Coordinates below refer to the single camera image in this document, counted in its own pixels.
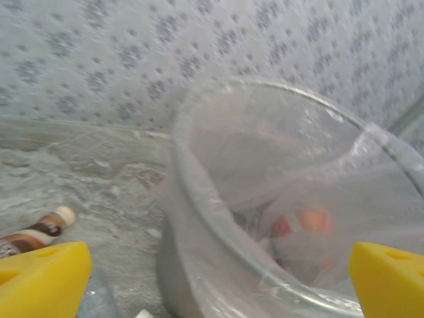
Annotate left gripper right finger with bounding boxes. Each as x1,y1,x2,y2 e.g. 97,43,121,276
348,241,424,318

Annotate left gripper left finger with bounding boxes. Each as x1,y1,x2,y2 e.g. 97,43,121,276
0,241,93,318

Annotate clear plastic bin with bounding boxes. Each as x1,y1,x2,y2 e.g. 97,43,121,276
155,78,424,318

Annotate brown bottle cream cap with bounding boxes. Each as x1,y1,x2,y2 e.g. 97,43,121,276
0,205,76,261

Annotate orange cap plastic bottle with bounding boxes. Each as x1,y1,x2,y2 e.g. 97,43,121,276
270,207,334,239

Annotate clear plastic bag liner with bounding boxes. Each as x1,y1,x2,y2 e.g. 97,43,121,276
158,78,424,318

